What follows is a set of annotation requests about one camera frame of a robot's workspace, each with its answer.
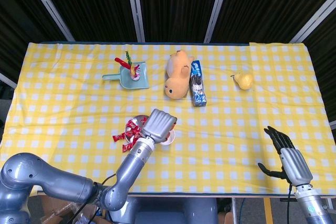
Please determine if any teal plastic dustpan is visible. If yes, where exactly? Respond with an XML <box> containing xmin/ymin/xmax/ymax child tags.
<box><xmin>102</xmin><ymin>61</ymin><xmax>151</xmax><ymax>91</ymax></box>

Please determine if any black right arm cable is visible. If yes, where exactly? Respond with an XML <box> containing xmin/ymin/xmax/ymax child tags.
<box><xmin>286</xmin><ymin>183</ymin><xmax>292</xmax><ymax>224</ymax></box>

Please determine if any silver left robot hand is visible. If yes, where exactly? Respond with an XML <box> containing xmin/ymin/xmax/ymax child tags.
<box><xmin>141</xmin><ymin>108</ymin><xmax>178</xmax><ymax>145</ymax></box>

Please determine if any yellow pear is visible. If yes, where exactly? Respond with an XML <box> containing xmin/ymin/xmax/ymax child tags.
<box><xmin>230</xmin><ymin>72</ymin><xmax>255</xmax><ymax>91</ymax></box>

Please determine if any yellow checkered tablecloth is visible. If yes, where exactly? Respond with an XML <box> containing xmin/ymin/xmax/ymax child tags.
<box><xmin>248</xmin><ymin>41</ymin><xmax>336</xmax><ymax>196</ymax></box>
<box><xmin>0</xmin><ymin>41</ymin><xmax>263</xmax><ymax>196</ymax></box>

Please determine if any white table leg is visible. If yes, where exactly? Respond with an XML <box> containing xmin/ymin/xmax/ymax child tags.
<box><xmin>230</xmin><ymin>197</ymin><xmax>237</xmax><ymax>224</ymax></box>

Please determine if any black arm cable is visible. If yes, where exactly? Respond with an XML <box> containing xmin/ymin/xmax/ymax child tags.
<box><xmin>286</xmin><ymin>183</ymin><xmax>292</xmax><ymax>224</ymax></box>
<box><xmin>70</xmin><ymin>173</ymin><xmax>118</xmax><ymax>224</ymax></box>

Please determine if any blue-grey robot torso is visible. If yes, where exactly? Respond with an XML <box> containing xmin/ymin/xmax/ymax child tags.
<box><xmin>106</xmin><ymin>196</ymin><xmax>218</xmax><ymax>224</ymax></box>

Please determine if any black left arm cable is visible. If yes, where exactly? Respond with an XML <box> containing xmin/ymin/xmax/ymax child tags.
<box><xmin>70</xmin><ymin>173</ymin><xmax>118</xmax><ymax>224</ymax></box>

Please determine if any blue cookie box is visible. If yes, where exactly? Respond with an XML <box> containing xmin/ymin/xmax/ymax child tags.
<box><xmin>188</xmin><ymin>60</ymin><xmax>208</xmax><ymax>108</ymax></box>

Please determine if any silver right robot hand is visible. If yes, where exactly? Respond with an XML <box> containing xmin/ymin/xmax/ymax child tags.
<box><xmin>257</xmin><ymin>126</ymin><xmax>314</xmax><ymax>187</ymax></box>

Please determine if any white paper cup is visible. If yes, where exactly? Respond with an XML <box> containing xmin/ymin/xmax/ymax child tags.
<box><xmin>159</xmin><ymin>129</ymin><xmax>176</xmax><ymax>146</ymax></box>

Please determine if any round steel plate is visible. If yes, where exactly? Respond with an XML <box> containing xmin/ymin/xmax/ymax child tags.
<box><xmin>125</xmin><ymin>114</ymin><xmax>151</xmax><ymax>143</ymax></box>

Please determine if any yellow plush toy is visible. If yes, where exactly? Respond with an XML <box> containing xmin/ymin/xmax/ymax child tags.
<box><xmin>164</xmin><ymin>50</ymin><xmax>195</xmax><ymax>101</ymax></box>

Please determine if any brown cardboard box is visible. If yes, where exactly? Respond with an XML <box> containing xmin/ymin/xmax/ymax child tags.
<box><xmin>27</xmin><ymin>194</ymin><xmax>106</xmax><ymax>224</ymax></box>

